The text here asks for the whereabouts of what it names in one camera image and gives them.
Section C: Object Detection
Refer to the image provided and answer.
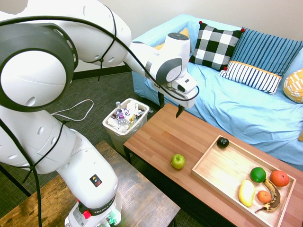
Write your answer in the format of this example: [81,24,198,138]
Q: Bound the green lime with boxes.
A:
[250,166,267,183]

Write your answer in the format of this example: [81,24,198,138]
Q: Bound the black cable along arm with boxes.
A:
[0,15,200,227]

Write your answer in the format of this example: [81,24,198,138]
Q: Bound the rustic dark wooden table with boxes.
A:
[0,140,181,227]

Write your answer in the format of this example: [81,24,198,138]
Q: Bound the light wooden tray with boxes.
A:
[191,134,297,227]

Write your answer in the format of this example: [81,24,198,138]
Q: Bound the large red-orange fruit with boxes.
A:
[269,170,290,188]

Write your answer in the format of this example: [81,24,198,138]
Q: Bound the yellow white patterned pillow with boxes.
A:
[283,68,303,104]

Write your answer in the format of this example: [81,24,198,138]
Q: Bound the green apple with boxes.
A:
[170,154,186,170]

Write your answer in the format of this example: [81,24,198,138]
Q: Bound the reddish wooden coffee table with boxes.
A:
[123,103,303,227]

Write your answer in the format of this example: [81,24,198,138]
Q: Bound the light blue sofa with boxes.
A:
[131,13,303,171]

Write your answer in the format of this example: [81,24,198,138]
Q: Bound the black white checkered pillow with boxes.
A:
[189,20,246,71]

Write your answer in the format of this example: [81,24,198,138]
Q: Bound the overripe brown banana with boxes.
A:
[254,179,282,213]

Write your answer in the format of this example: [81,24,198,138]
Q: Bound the small orange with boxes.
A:
[257,190,272,203]

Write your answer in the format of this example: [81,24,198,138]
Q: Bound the yellow mango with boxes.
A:
[238,179,256,208]

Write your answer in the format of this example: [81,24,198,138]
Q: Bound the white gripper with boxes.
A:
[157,87,198,119]

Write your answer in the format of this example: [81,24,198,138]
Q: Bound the plain yellow pillow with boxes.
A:
[153,27,191,51]

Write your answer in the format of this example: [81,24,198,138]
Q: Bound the white navy striped pillow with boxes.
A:
[218,61,283,96]

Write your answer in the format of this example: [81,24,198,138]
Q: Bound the white power cable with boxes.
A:
[51,99,95,122]

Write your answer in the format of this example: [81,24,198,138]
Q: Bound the blue striped pillow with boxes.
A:
[231,27,303,78]

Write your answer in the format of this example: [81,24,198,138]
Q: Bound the black stand leg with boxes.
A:
[0,163,32,197]

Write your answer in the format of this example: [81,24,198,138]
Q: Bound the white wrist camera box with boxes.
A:
[174,72,198,94]

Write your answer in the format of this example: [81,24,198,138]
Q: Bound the small black round fruit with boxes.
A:
[216,137,230,149]

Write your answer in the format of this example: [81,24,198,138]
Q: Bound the white trash bin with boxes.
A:
[102,98,150,157]

